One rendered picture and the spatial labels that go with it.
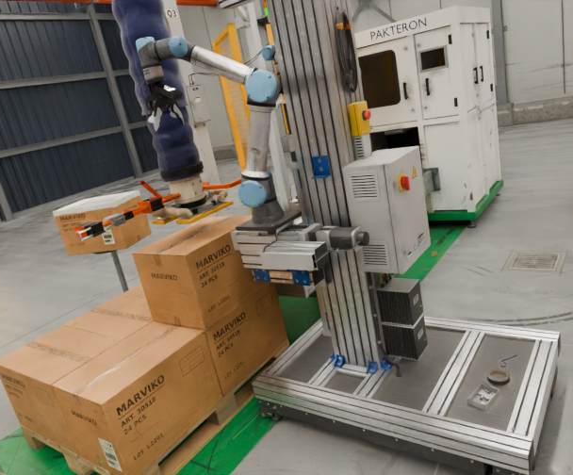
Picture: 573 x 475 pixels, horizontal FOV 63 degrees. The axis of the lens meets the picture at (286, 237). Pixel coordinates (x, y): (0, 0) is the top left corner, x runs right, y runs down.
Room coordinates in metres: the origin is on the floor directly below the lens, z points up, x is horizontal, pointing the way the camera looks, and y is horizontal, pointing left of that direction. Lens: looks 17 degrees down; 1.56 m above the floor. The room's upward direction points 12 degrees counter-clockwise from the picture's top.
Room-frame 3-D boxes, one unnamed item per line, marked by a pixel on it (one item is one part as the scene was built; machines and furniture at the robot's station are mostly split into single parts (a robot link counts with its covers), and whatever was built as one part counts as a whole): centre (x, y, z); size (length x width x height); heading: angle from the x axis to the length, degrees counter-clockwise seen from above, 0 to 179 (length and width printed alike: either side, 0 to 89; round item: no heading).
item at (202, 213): (2.42, 0.39, 1.08); 0.34 x 0.10 x 0.05; 142
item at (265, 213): (2.09, 0.06, 1.09); 0.15 x 0.15 x 0.10
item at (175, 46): (2.02, 0.28, 1.82); 0.11 x 0.11 x 0.08; 77
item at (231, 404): (2.43, 0.88, 0.07); 1.20 x 1.00 x 0.14; 142
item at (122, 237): (4.04, 1.53, 0.82); 0.60 x 0.40 x 0.40; 72
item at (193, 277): (2.48, 0.46, 0.74); 0.60 x 0.40 x 0.40; 143
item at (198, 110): (3.93, 0.48, 1.62); 0.20 x 0.05 x 0.30; 142
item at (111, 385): (2.43, 0.88, 0.34); 1.20 x 1.00 x 0.40; 142
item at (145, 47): (2.02, 0.38, 1.82); 0.09 x 0.08 x 0.11; 77
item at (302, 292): (2.78, 0.22, 0.48); 0.70 x 0.03 x 0.15; 52
